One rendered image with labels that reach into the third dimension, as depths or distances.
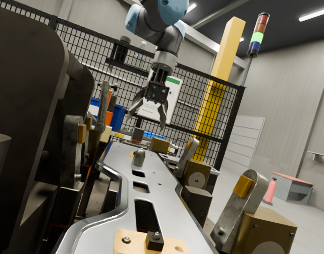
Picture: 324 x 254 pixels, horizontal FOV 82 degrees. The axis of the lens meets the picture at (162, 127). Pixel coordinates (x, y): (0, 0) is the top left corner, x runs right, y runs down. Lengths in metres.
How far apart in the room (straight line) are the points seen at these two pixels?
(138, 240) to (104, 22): 10.13
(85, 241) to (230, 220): 0.20
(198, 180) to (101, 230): 0.45
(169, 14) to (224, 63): 1.00
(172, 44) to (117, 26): 9.71
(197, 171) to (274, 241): 0.35
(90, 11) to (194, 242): 10.20
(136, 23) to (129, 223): 0.51
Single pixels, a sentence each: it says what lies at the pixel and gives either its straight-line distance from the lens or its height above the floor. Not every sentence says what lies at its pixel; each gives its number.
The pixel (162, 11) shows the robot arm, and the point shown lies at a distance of 0.51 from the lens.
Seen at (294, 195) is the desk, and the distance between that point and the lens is 8.47.
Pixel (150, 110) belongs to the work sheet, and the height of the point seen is 1.20.
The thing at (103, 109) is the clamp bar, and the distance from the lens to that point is 0.64.
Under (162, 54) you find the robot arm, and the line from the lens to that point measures 0.64.
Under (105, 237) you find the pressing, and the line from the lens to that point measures 0.24.
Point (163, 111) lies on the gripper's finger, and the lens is 0.64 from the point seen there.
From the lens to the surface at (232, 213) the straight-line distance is 0.33.
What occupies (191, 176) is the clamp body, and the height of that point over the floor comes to 1.00.
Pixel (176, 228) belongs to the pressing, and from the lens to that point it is 0.29.
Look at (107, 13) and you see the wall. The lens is 10.43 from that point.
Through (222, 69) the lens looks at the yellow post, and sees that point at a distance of 1.43.
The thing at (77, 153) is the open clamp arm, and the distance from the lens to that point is 0.34.
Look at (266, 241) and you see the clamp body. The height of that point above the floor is 1.02.
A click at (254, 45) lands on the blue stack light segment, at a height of 1.84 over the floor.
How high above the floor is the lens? 1.13
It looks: 1 degrees down
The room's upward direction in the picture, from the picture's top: 17 degrees clockwise
